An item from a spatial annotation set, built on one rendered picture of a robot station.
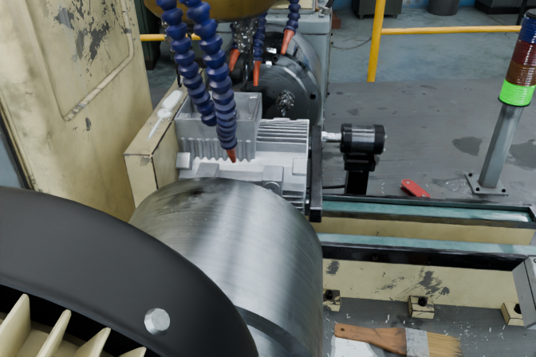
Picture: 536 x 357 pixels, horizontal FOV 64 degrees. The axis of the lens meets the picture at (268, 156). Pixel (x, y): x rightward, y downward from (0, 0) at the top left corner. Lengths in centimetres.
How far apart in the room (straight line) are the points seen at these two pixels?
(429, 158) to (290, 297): 89
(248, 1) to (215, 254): 31
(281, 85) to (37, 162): 48
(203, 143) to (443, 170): 72
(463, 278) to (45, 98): 69
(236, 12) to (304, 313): 35
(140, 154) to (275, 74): 38
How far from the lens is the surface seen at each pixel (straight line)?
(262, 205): 46
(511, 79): 104
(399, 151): 125
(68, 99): 65
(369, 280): 81
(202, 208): 44
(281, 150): 67
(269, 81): 88
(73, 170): 65
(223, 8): 54
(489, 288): 86
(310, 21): 107
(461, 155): 129
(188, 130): 66
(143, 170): 60
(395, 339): 80
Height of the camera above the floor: 145
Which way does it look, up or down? 33 degrees down
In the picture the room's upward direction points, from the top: 1 degrees counter-clockwise
